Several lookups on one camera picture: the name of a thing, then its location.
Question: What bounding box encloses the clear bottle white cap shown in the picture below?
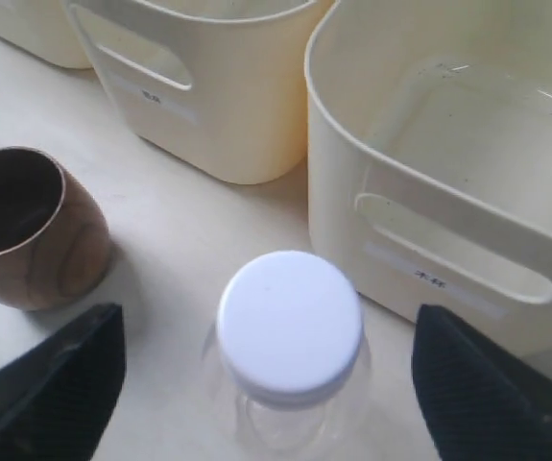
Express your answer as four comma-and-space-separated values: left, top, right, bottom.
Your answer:
201, 250, 372, 460

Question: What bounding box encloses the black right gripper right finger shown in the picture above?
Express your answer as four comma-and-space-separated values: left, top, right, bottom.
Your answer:
411, 304, 552, 460

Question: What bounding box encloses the cream right plastic bin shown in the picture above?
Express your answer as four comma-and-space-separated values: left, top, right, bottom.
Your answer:
304, 1, 552, 378

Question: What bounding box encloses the brown wooden cup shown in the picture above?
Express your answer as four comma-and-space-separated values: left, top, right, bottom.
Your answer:
0, 146, 113, 311

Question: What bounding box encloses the cream middle plastic bin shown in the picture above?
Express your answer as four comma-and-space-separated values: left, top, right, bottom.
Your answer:
64, 1, 329, 185

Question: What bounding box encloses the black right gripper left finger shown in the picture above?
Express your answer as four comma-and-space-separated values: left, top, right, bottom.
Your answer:
0, 303, 126, 460

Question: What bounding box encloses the cream plastic bin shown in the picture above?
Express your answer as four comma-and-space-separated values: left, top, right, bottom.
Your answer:
0, 0, 92, 70
64, 1, 329, 185
304, 1, 552, 378

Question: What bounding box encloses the cream left plastic bin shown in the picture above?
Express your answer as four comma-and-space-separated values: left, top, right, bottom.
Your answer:
0, 0, 92, 70

